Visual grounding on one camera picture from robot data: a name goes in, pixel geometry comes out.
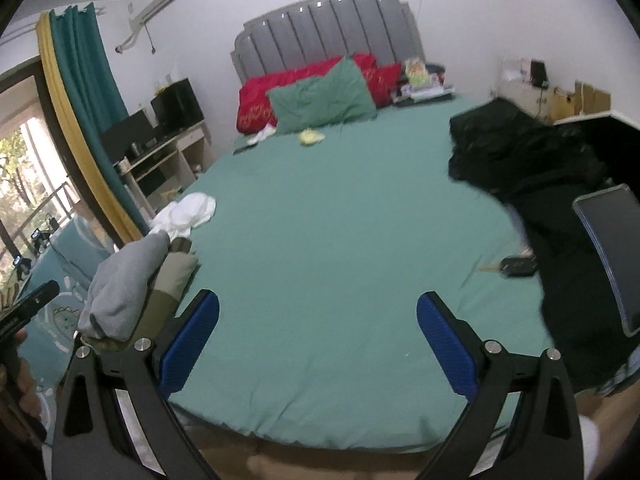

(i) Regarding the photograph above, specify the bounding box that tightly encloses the white paper wrapper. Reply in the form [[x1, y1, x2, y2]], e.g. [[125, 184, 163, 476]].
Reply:
[[248, 122, 277, 145]]

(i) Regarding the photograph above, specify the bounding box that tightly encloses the window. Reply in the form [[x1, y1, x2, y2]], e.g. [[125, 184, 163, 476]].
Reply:
[[0, 60, 87, 283]]

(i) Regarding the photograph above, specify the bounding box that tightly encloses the grey padded headboard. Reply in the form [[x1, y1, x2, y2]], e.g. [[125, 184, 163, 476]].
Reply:
[[230, 0, 426, 86]]

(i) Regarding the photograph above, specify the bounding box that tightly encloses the cardboard box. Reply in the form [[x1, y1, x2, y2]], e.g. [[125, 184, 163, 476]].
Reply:
[[552, 80, 612, 124]]

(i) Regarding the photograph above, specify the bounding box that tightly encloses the grey chair back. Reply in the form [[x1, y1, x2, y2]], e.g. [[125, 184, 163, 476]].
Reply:
[[572, 185, 640, 337]]

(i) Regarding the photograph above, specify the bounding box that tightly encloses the yellow curtain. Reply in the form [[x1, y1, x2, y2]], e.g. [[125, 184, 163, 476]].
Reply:
[[36, 10, 146, 247]]

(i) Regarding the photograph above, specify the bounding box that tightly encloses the blue printed blanket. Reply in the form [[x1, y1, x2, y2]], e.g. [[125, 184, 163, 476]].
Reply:
[[20, 215, 122, 433]]

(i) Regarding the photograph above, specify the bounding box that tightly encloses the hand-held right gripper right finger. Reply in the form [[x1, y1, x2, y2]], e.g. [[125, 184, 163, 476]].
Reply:
[[416, 291, 586, 480]]

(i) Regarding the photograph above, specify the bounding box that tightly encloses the grey hoodie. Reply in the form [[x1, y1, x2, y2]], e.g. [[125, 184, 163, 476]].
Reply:
[[77, 232, 172, 341]]

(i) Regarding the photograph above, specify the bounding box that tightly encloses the beige wooden desk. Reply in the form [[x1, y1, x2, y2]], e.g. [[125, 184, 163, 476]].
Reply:
[[114, 120, 213, 221]]

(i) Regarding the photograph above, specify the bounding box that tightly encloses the person's left hand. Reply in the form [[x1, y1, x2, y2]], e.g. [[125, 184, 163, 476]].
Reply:
[[0, 329, 45, 428]]

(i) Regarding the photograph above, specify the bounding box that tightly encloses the small red embroidered pillow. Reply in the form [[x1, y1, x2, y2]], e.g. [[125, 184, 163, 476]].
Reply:
[[370, 61, 404, 109]]

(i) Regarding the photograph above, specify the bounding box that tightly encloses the bed with green sheet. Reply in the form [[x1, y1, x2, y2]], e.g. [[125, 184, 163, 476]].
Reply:
[[162, 95, 556, 453]]

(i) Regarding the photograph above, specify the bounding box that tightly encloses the black car key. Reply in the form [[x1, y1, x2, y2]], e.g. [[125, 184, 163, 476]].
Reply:
[[479, 255, 539, 279]]

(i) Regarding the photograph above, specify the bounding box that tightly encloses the green pillow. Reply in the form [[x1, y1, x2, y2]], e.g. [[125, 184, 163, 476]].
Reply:
[[266, 56, 377, 135]]

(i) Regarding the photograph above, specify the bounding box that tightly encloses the stack of books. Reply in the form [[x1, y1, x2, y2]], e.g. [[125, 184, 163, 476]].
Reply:
[[392, 80, 457, 107]]

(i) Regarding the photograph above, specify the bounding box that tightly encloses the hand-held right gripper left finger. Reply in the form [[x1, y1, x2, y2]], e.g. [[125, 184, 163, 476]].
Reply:
[[51, 289, 221, 480]]

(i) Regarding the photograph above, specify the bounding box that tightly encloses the colourful snack bag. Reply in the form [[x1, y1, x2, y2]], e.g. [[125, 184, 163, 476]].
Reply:
[[404, 57, 431, 86]]

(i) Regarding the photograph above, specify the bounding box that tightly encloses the olive and khaki jacket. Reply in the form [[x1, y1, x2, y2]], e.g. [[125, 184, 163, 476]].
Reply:
[[75, 237, 200, 356]]

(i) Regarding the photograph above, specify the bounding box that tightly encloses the black monitor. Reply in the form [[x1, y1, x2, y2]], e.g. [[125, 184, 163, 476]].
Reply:
[[150, 78, 205, 132], [100, 109, 157, 162]]

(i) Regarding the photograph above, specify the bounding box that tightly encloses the white low cabinet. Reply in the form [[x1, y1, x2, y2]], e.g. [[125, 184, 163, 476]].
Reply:
[[492, 81, 557, 122]]

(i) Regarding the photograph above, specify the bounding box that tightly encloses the pile of white clothes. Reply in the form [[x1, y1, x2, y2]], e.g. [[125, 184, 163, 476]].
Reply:
[[148, 192, 217, 241]]

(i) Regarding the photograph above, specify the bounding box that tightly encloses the teal curtain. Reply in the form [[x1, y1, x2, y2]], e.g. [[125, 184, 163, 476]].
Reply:
[[50, 2, 151, 233]]

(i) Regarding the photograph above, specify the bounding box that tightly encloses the pile of black clothes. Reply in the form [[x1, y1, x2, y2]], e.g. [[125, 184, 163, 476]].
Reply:
[[448, 97, 640, 393]]

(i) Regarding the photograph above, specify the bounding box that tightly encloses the large red embroidered pillow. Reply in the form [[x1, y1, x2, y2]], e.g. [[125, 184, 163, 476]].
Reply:
[[236, 52, 378, 135]]

